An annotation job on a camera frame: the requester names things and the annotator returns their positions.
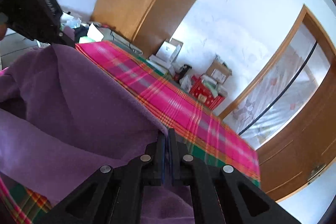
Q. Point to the pink plaid bed blanket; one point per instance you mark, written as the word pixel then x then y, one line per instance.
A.
pixel 178 106

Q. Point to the clear plastic door curtain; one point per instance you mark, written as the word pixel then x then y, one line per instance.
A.
pixel 275 98

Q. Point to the white cardboard box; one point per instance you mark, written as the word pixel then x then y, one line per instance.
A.
pixel 166 52

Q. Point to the purple fleece garment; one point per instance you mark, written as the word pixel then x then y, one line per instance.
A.
pixel 78 98

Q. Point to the wooden door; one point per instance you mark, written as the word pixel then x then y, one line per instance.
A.
pixel 302 155

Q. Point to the brown cardboard box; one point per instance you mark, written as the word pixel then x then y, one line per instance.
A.
pixel 218 70

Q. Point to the white paper sheet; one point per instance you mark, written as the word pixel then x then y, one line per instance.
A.
pixel 94 31

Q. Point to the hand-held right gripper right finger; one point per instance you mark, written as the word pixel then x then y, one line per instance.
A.
pixel 171 158

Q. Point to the small black object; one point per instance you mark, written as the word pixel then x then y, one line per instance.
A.
pixel 186 69

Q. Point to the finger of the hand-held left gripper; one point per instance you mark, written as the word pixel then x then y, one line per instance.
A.
pixel 67 40

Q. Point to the green tissue pack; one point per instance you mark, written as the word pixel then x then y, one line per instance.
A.
pixel 86 39

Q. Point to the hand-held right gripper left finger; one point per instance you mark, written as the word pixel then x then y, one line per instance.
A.
pixel 162 158

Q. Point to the red patterned box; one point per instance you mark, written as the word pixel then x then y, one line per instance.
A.
pixel 207 98

